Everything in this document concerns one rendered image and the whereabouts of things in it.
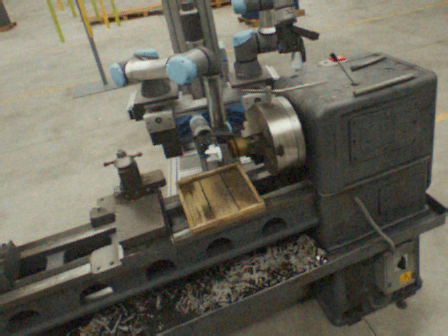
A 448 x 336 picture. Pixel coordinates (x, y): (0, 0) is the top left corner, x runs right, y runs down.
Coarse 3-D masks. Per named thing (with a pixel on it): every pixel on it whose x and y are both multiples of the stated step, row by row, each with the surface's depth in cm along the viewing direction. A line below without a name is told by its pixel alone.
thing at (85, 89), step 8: (80, 8) 549; (88, 32) 564; (96, 48) 578; (96, 56) 579; (96, 80) 622; (104, 80) 596; (112, 80) 612; (80, 88) 598; (88, 88) 593; (96, 88) 589; (104, 88) 585; (112, 88) 581; (72, 96) 571; (80, 96) 568
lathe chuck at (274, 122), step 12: (264, 108) 162; (276, 108) 162; (264, 120) 160; (276, 120) 158; (288, 120) 159; (264, 132) 165; (276, 132) 157; (288, 132) 158; (276, 144) 156; (288, 144) 158; (276, 156) 158; (288, 156) 160; (276, 168) 163
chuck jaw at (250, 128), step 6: (252, 108) 172; (246, 114) 170; (252, 114) 170; (246, 120) 170; (252, 120) 170; (246, 126) 169; (252, 126) 169; (258, 126) 170; (240, 132) 169; (246, 132) 168; (252, 132) 169; (258, 132) 169
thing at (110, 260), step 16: (160, 192) 178; (96, 208) 168; (112, 208) 170; (96, 224) 167; (160, 240) 146; (96, 256) 146; (112, 256) 145; (128, 256) 141; (144, 256) 143; (160, 256) 146; (96, 272) 139; (112, 272) 141
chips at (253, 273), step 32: (256, 256) 183; (288, 256) 183; (320, 256) 178; (160, 288) 174; (192, 288) 173; (224, 288) 167; (256, 288) 165; (96, 320) 164; (128, 320) 163; (160, 320) 161
